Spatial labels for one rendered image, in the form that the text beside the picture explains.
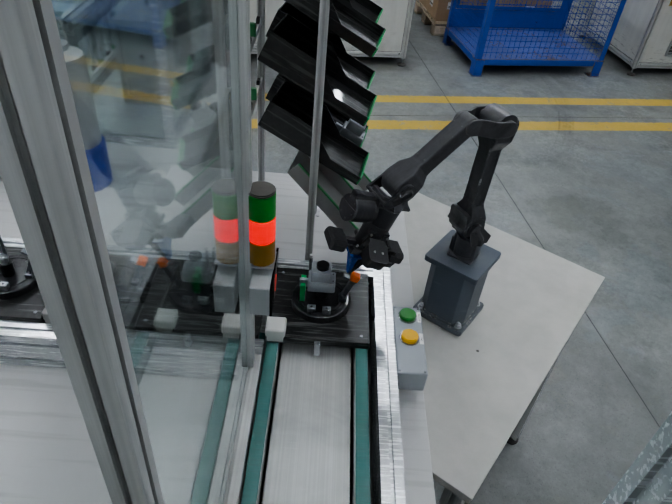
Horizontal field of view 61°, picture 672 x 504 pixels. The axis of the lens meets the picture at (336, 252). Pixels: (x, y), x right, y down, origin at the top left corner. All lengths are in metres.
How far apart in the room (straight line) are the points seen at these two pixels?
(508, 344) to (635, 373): 1.45
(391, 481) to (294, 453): 0.20
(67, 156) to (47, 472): 1.08
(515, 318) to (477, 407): 0.34
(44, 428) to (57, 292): 1.06
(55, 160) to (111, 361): 0.14
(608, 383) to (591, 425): 0.27
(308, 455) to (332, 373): 0.21
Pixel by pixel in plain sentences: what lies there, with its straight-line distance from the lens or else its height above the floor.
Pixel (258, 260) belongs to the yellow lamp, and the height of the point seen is 1.28.
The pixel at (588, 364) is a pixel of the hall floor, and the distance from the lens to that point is 2.90.
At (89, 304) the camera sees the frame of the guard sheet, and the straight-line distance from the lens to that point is 0.35.
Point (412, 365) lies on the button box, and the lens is 1.33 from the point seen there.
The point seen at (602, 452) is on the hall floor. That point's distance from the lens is 2.62.
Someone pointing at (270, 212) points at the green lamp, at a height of 1.38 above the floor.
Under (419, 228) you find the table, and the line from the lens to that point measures 1.88.
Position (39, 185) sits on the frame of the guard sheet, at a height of 1.80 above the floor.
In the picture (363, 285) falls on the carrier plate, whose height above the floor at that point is 0.97.
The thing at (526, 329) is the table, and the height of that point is 0.86.
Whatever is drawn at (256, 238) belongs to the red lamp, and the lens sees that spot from 1.02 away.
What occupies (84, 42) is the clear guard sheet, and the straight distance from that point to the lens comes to 0.36.
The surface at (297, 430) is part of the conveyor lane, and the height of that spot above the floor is 0.92.
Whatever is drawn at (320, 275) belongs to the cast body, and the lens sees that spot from 1.32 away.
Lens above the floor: 1.96
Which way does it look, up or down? 39 degrees down
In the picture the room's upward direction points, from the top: 6 degrees clockwise
